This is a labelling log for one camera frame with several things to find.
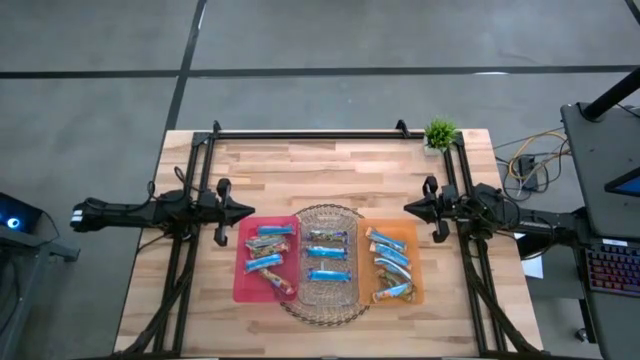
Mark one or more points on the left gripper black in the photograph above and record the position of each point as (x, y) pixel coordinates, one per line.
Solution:
(207, 212)

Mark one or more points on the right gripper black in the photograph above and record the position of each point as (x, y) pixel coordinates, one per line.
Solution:
(461, 206)

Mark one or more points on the green Chewy granola bar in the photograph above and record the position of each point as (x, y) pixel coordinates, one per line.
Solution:
(277, 281)
(387, 279)
(264, 241)
(327, 236)
(271, 250)

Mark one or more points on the silver and blue granola bar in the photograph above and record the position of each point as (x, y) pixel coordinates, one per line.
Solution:
(395, 269)

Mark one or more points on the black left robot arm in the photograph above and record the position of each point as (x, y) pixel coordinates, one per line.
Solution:
(125, 215)

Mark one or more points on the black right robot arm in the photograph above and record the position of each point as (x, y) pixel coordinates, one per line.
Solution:
(550, 222)

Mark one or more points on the small green potted plant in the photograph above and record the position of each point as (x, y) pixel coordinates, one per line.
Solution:
(440, 134)

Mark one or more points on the pink translucent plastic bin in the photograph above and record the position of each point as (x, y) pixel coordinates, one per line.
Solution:
(245, 292)

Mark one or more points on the black power adapter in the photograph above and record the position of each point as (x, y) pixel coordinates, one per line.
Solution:
(526, 167)

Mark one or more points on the white paper sheet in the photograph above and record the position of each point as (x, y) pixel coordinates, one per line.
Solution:
(534, 265)

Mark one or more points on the clear plastic bin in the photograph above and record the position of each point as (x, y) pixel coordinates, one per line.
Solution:
(327, 295)

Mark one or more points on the black desk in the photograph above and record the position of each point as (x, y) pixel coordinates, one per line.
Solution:
(595, 165)

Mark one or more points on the grey metal stand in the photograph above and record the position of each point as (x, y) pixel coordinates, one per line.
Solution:
(50, 249)

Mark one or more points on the backlit black keyboard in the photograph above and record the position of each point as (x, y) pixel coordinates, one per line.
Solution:
(615, 267)

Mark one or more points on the caster wheel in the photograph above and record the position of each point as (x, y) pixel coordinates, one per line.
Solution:
(581, 335)

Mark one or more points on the black screen with blue display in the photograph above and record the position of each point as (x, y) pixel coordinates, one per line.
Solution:
(629, 186)

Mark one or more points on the black pole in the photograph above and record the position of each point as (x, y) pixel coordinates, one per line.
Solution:
(612, 95)

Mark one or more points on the black computer with blue light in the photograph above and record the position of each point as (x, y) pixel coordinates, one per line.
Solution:
(20, 215)

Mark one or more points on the black frame clamp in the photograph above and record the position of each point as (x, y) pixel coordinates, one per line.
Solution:
(216, 127)
(401, 127)

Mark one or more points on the black aluminium frame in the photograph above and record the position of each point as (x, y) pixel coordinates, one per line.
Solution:
(280, 135)

